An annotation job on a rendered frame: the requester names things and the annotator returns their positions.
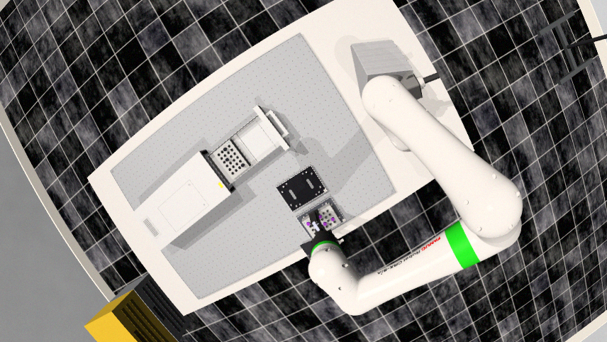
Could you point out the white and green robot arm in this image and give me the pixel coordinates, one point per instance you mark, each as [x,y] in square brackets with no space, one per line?
[489,203]

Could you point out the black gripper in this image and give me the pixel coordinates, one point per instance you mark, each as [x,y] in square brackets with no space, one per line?
[316,222]

